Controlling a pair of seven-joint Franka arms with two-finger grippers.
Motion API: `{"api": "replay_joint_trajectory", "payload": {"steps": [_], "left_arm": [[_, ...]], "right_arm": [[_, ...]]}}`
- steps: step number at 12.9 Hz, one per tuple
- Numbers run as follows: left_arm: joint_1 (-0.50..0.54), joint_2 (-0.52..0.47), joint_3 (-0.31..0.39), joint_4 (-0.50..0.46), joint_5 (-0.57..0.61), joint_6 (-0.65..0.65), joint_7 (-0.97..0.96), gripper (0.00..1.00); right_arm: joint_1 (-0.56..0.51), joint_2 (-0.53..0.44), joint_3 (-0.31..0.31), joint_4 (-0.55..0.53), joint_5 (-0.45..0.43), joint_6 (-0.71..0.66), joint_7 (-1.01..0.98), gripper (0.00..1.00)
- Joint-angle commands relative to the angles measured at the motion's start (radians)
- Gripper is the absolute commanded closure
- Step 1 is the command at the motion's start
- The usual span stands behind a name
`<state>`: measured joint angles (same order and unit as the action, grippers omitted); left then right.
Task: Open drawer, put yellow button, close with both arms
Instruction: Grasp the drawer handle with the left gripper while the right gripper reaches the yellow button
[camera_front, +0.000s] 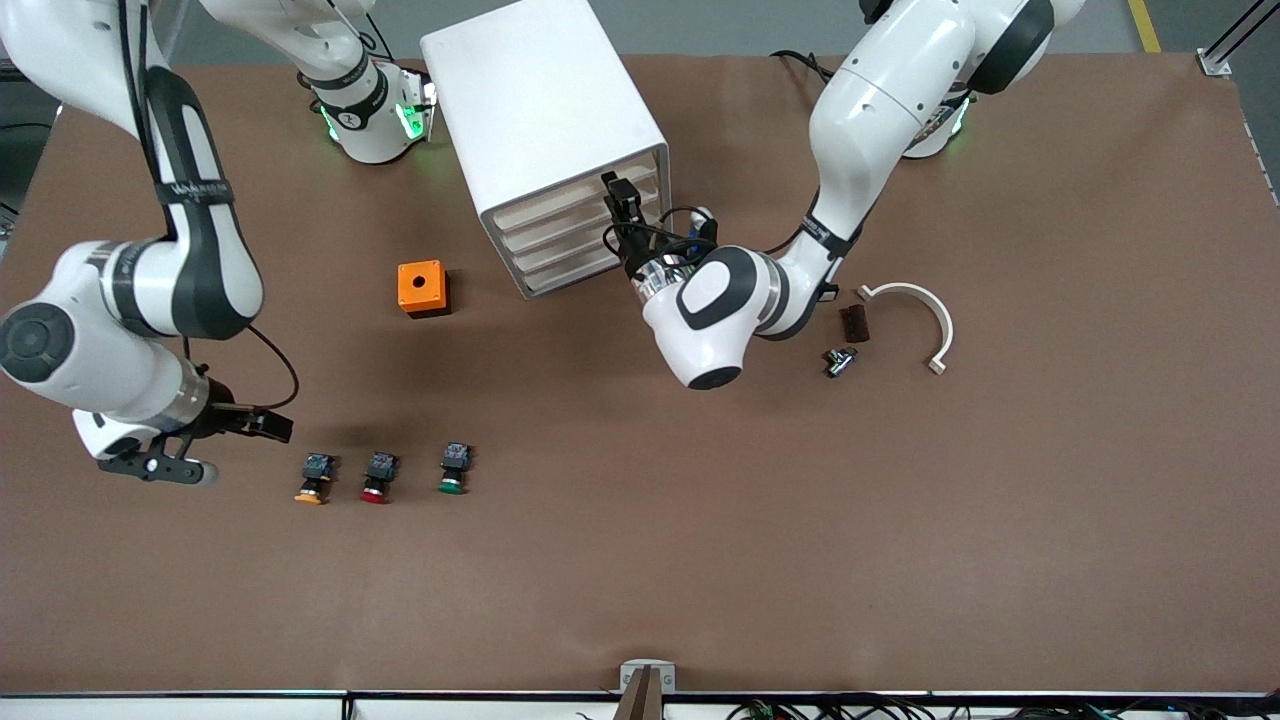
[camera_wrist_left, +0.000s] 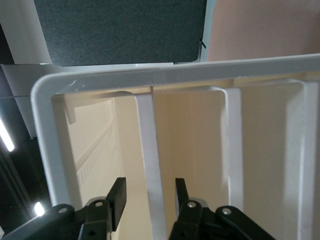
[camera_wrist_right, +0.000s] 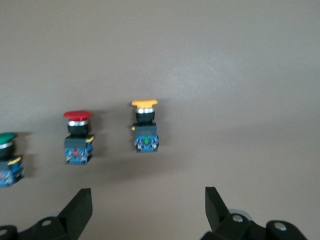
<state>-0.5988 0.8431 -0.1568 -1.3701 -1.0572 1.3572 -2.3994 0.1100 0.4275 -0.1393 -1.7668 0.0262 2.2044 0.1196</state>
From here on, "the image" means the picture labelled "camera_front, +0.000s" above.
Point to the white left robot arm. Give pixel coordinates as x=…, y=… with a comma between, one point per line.
x=870, y=110

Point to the white drawer cabinet housing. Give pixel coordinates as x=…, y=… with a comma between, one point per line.
x=530, y=100

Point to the brown terminal block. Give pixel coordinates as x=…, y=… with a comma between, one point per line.
x=856, y=323

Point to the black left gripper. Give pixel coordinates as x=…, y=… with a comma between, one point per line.
x=632, y=251

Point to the brown table cover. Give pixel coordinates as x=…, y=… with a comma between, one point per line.
x=700, y=500

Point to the orange and black button box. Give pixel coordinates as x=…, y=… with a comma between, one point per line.
x=420, y=285

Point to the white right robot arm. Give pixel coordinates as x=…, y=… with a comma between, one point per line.
x=100, y=340

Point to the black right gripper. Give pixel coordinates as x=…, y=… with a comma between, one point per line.
x=226, y=416

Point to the yellow push button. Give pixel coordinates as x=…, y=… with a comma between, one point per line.
x=316, y=475

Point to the aluminium frame profile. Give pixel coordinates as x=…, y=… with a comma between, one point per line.
x=1215, y=65

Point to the red push button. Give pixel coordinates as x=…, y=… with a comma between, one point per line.
x=380, y=475

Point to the green push button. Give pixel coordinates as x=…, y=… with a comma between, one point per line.
x=454, y=468

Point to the metal table edge bracket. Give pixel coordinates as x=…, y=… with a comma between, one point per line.
x=647, y=678

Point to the white curved plastic bracket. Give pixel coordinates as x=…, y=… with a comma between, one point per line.
x=935, y=315

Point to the silver key switch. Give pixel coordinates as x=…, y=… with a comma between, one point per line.
x=840, y=362

